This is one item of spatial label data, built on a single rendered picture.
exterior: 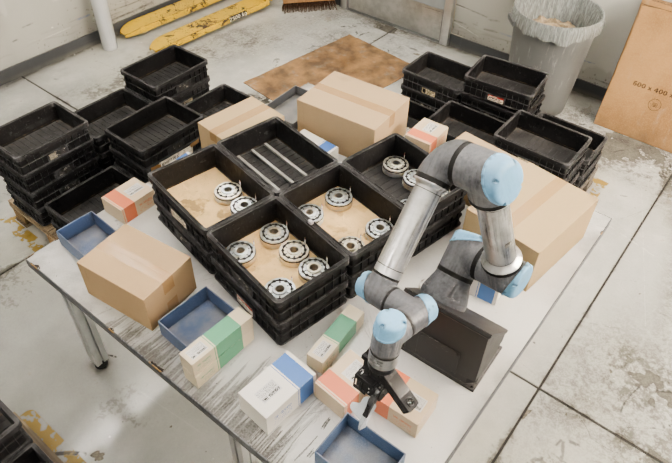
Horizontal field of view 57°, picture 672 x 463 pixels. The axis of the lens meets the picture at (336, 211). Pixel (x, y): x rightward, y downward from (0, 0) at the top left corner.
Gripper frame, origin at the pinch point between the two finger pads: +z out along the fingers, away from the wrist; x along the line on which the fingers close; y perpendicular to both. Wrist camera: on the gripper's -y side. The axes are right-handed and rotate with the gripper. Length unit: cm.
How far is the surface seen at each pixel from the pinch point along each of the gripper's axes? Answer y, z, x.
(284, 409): 24.8, 13.0, 9.1
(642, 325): -44, 67, -171
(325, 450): 9.3, 17.6, 8.6
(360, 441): 3.5, 17.0, -0.1
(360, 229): 49, -3, -56
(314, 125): 107, -5, -97
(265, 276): 59, 2, -18
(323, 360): 26.7, 10.1, -10.2
